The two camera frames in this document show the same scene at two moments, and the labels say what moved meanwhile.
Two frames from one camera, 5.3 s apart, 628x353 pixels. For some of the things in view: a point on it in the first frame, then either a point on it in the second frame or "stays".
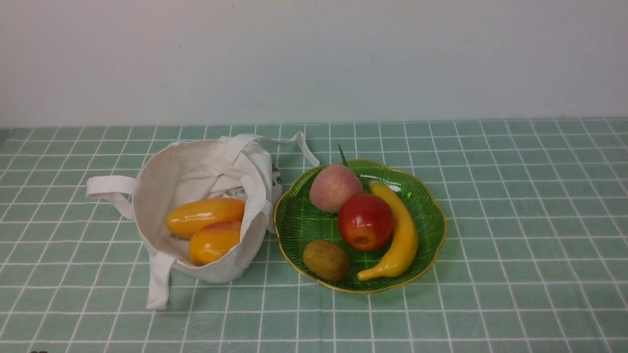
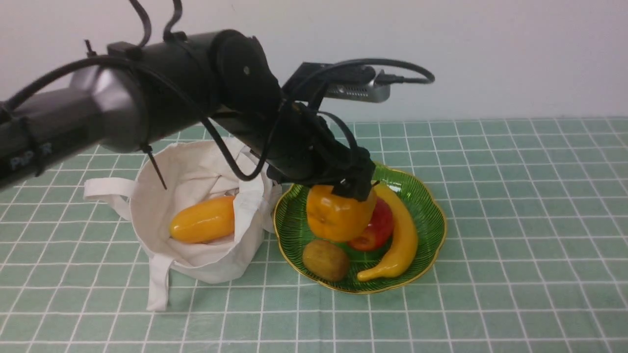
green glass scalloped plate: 298,222 stays
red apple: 365,222 stays
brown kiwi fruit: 326,260 stays
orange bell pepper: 212,241 to 336,217
